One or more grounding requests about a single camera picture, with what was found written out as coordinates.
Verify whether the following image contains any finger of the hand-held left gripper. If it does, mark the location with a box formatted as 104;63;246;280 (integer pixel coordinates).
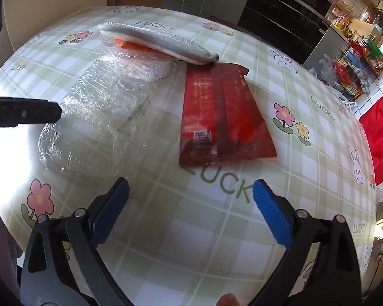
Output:
0;96;62;136

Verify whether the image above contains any narrow grey base cabinet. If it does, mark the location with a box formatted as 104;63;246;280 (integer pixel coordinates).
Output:
302;25;350;67

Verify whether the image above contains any orange wrapper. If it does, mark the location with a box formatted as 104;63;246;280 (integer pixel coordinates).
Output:
113;37;157;53

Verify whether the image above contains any clear crumpled plastic bag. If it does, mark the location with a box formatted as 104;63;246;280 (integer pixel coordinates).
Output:
309;54;339;86

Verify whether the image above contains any clear plastic tray wrap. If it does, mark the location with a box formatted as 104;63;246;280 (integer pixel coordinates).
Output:
38;46;173;182

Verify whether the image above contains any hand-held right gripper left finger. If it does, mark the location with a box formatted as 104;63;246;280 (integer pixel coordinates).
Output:
21;177;131;306

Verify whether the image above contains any black built-in oven stove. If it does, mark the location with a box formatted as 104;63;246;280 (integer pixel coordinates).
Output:
238;0;339;66

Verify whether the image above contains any black wire storage rack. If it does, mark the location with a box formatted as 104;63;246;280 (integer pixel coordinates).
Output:
330;36;383;101

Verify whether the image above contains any red snack packet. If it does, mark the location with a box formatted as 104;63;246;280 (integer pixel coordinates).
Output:
179;62;278;167

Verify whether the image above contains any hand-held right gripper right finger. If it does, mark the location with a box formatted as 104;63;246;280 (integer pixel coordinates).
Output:
250;178;362;306

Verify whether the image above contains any group of condiment bottles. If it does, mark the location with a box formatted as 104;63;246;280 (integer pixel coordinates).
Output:
330;2;355;35

